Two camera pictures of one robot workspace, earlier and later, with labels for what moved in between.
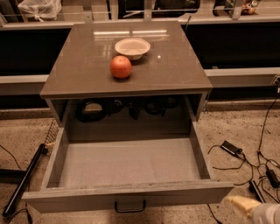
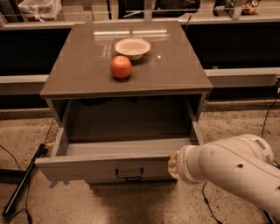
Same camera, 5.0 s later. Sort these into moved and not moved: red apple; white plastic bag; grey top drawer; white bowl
Moved: grey top drawer
Not moved: red apple; white plastic bag; white bowl
